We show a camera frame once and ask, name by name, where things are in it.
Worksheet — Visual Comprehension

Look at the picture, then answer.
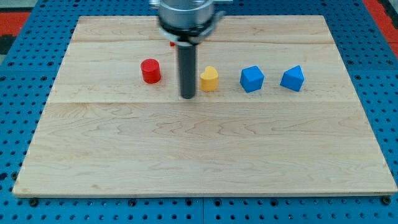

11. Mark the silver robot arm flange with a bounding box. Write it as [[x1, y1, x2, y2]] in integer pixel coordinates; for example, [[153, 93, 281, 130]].
[[149, 0, 226, 47]]

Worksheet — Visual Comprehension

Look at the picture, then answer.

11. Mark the yellow heart block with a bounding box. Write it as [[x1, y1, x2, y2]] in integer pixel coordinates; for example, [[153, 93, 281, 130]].
[[200, 66, 219, 91]]

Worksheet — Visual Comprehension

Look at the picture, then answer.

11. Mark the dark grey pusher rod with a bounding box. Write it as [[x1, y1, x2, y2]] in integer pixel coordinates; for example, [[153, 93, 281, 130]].
[[177, 45, 197, 99]]

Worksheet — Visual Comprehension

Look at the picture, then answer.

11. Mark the blue cube block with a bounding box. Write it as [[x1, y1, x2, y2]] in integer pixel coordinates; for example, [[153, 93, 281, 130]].
[[239, 65, 265, 93]]

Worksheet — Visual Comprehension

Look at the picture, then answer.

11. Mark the red cylinder block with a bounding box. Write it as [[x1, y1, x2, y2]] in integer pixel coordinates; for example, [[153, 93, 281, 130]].
[[141, 58, 161, 84]]

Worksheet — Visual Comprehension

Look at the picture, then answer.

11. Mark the light wooden board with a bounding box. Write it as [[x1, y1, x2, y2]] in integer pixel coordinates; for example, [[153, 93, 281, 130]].
[[13, 16, 397, 198]]

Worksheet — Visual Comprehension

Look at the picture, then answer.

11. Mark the blue pentagon block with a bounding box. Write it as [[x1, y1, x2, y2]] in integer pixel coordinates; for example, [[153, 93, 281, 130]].
[[280, 65, 305, 91]]

